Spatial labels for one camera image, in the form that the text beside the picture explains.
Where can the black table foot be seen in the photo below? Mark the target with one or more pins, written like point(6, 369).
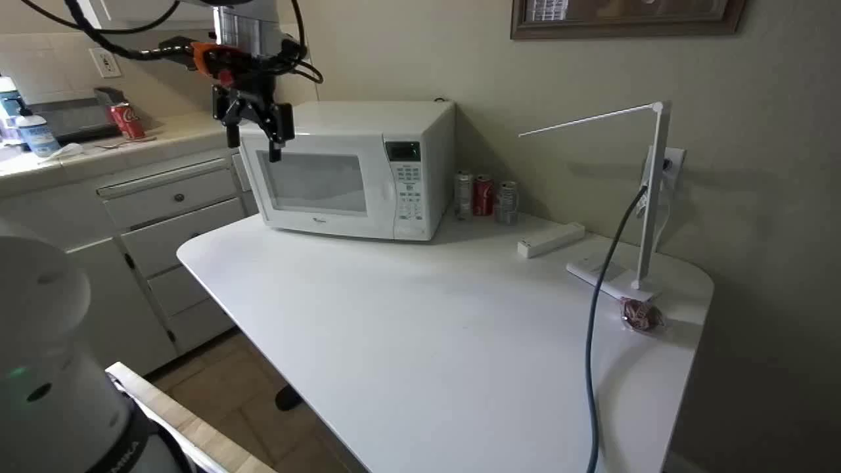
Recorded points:
point(289, 398)

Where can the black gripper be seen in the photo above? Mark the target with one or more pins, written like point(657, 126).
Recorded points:
point(255, 97)

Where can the light wooden plank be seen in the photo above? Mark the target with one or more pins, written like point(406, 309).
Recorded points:
point(180, 423)

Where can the white rectangular bar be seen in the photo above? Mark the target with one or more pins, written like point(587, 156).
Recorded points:
point(549, 238)

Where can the white cabinet with drawers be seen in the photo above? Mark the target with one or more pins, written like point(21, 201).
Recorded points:
point(147, 238)

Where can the silver drink can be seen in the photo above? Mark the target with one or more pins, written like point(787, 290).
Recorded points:
point(506, 201)
point(464, 195)

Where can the white light switch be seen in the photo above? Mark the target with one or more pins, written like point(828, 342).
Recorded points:
point(106, 61)

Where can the white wall outlet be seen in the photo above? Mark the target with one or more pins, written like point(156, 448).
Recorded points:
point(674, 170)

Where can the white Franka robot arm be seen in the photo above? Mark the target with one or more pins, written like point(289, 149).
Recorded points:
point(39, 305)

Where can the red soda can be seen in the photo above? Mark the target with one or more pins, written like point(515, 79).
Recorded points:
point(126, 120)

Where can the small round metal thing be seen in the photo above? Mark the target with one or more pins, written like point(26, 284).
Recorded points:
point(638, 313)

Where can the red drink can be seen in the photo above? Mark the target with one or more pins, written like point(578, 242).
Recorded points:
point(482, 195)

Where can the wooden framed picture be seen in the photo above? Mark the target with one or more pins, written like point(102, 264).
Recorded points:
point(625, 16)

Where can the white microwave oven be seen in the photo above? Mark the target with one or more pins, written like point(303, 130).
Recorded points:
point(349, 167)

